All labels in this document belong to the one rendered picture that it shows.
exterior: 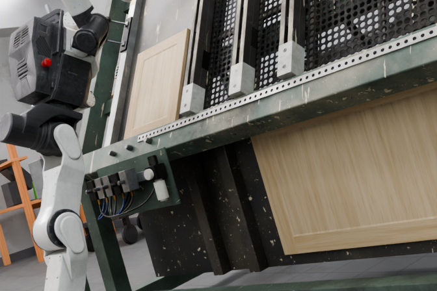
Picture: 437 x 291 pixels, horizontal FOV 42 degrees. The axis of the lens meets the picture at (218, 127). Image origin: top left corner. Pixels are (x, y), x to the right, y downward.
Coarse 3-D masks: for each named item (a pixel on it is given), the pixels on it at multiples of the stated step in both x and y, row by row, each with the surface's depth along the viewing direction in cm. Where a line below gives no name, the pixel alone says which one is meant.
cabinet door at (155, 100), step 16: (160, 48) 273; (176, 48) 263; (144, 64) 279; (160, 64) 268; (176, 64) 257; (144, 80) 274; (160, 80) 263; (176, 80) 253; (144, 96) 268; (160, 96) 258; (176, 96) 248; (128, 112) 273; (144, 112) 263; (160, 112) 254; (176, 112) 244; (128, 128) 268; (144, 128) 258
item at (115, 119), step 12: (132, 12) 303; (132, 24) 299; (132, 36) 297; (132, 48) 295; (120, 60) 293; (120, 72) 289; (120, 84) 284; (120, 96) 283; (120, 108) 281; (120, 120) 279; (108, 132) 277; (108, 144) 272
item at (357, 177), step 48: (432, 96) 183; (288, 144) 224; (336, 144) 209; (384, 144) 197; (432, 144) 185; (288, 192) 227; (336, 192) 213; (384, 192) 200; (432, 192) 188; (288, 240) 231; (336, 240) 216; (384, 240) 202
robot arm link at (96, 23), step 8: (88, 8) 213; (72, 16) 214; (80, 16) 213; (88, 16) 217; (96, 16) 221; (80, 24) 215; (88, 24) 215; (96, 24) 217; (104, 24) 221; (96, 32) 214; (104, 32) 220
